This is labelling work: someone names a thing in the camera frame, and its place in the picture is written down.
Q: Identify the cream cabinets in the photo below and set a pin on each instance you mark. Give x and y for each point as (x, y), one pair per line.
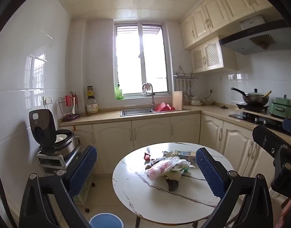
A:
(221, 7)
(150, 133)

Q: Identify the clear storage jar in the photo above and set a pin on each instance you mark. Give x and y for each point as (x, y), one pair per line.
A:
(92, 106)

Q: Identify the black gas stove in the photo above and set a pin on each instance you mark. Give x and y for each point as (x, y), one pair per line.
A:
(245, 116)

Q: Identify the green wrapper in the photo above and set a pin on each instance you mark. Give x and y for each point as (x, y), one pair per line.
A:
(184, 170)

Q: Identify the black rice cooker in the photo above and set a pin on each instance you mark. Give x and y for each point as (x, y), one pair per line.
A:
(44, 128)

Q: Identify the sliding window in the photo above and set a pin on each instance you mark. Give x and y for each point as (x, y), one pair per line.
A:
(141, 59)

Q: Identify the person's right hand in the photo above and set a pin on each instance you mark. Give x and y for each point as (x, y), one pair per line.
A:
(290, 212)

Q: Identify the wooden cutting board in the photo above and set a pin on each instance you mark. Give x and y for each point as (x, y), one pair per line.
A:
(177, 101)

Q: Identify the cream upper cabinets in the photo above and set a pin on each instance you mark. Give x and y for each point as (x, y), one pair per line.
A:
(221, 7)

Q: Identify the green bottle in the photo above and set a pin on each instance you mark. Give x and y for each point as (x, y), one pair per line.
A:
(119, 93)

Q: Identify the cream lower cabinets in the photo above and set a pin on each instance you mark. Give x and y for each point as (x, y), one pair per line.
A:
(150, 133)

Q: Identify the pink plastic bag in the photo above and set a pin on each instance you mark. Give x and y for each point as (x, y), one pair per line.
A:
(157, 171)

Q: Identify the steel sink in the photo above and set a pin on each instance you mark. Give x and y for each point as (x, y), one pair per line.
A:
(136, 112)

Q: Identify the stacked white bowls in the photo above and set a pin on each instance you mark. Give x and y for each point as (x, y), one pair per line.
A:
(196, 102)

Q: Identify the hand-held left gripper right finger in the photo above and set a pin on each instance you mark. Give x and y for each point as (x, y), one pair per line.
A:
(208, 168)

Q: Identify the pink cloth on faucet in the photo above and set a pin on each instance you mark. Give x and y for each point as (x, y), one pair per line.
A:
(147, 87)

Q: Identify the steel wok with lid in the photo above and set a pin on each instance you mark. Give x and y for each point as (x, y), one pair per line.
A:
(254, 98)

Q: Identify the white plastic bag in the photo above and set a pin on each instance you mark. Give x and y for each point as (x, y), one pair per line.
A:
(183, 163)

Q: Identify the beige countertop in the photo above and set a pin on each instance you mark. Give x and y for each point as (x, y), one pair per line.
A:
(107, 117)

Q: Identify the metal faucet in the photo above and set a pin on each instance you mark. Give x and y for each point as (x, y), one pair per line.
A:
(153, 99)

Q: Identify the white steamed bun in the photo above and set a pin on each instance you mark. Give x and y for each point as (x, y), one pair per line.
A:
(175, 176)

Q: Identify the yellow label bottle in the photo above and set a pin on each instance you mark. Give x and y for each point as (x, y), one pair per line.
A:
(90, 92)

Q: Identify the blue plastic bin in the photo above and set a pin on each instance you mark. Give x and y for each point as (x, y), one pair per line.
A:
(105, 220)

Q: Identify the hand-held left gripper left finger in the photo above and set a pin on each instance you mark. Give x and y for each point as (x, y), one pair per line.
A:
(83, 168)

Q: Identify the white rice paddle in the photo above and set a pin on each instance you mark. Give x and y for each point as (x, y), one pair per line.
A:
(75, 106)

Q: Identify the green electric pot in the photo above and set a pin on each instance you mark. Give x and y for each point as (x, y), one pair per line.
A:
(280, 108)

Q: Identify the black induction cooker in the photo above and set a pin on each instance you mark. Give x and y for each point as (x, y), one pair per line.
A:
(251, 108)

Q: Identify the folding paper fan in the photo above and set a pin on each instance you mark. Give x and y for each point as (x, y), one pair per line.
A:
(262, 41)

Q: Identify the red wrapper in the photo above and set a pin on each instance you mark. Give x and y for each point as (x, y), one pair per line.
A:
(147, 156)

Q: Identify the utensil rail with utensils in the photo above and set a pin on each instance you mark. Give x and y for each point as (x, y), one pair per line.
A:
(183, 77)

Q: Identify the round white marble table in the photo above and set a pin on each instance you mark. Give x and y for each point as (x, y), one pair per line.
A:
(140, 194)

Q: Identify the range hood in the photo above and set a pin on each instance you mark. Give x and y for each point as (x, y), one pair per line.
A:
(240, 42)

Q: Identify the wall socket with plug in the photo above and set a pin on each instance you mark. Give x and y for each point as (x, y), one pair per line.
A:
(211, 91)

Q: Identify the dark small wrapper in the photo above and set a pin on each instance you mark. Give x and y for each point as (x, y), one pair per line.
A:
(157, 161)

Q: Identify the white storage trolley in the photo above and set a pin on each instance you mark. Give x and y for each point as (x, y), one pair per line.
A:
(50, 161)

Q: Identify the red plastic basin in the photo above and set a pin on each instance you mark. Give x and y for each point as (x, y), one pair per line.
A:
(163, 106)

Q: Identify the white wall socket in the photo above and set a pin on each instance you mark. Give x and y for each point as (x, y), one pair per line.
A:
(47, 100)

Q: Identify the cream lattice door cabinet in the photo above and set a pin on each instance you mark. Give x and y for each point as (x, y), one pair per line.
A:
(211, 54)

